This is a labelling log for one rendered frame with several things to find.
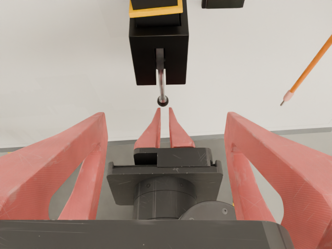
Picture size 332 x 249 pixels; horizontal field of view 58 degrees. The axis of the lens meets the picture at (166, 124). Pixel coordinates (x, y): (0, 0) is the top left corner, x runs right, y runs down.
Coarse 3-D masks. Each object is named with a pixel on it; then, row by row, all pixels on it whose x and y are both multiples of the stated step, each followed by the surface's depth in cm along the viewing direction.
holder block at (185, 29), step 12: (132, 24) 21; (180, 24) 22; (132, 36) 21; (144, 36) 21; (156, 36) 21; (168, 36) 21; (180, 36) 21; (132, 48) 22; (144, 48) 22; (168, 48) 22; (180, 48) 22; (132, 60) 23; (144, 60) 23; (168, 60) 23; (180, 60) 23; (144, 72) 24; (156, 72) 26; (168, 72) 24; (180, 72) 24; (144, 84) 25; (156, 84) 25; (168, 84) 25
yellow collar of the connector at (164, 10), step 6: (180, 0) 20; (168, 6) 20; (174, 6) 20; (180, 6) 20; (132, 12) 20; (138, 12) 20; (144, 12) 20; (150, 12) 20; (156, 12) 20; (162, 12) 20; (168, 12) 20; (174, 12) 20; (180, 12) 20
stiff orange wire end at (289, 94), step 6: (330, 36) 19; (330, 42) 19; (324, 48) 20; (318, 54) 21; (312, 60) 21; (318, 60) 21; (312, 66) 21; (306, 72) 22; (300, 78) 23; (294, 84) 24; (288, 90) 25; (294, 90) 24; (288, 96) 25; (282, 102) 26
